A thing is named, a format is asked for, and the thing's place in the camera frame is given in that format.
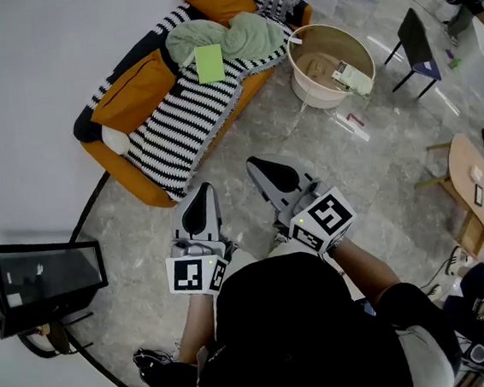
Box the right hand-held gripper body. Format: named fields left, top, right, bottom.
left=270, top=174, right=362, bottom=260

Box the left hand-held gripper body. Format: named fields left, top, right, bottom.
left=162, top=230, right=244, bottom=301

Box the orange sofa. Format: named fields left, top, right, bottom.
left=59, top=0, right=333, bottom=218

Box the green book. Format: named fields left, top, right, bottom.
left=193, top=43, right=227, bottom=85

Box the person's left forearm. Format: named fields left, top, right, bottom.
left=170, top=292, right=222, bottom=366

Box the person's right forearm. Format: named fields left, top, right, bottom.
left=326, top=232, right=404, bottom=308

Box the printed paperback book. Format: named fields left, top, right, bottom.
left=330, top=57, right=375, bottom=99

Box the person's right shoe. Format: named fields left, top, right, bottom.
left=272, top=220, right=292, bottom=246

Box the white paper strip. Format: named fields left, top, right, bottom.
left=335, top=108, right=371, bottom=145

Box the small red object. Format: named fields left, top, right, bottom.
left=345, top=111, right=366, bottom=129

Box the small white pillow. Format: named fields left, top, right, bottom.
left=100, top=121, right=132, bottom=158

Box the person's black shirt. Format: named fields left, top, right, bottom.
left=138, top=237, right=465, bottom=387

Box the beige round basket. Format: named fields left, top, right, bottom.
left=284, top=18, right=380, bottom=114

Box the black monitor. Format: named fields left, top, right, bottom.
left=0, top=232, right=115, bottom=340

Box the green fleece blanket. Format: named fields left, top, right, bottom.
left=162, top=7, right=288, bottom=71

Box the black metal stand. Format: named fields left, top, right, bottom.
left=16, top=308, right=99, bottom=363

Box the oval wooden side table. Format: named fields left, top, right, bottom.
left=409, top=131, right=484, bottom=263

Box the grey patterned knit throw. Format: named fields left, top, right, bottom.
left=254, top=0, right=304, bottom=22

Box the dark chair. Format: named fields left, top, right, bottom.
left=378, top=4, right=446, bottom=103

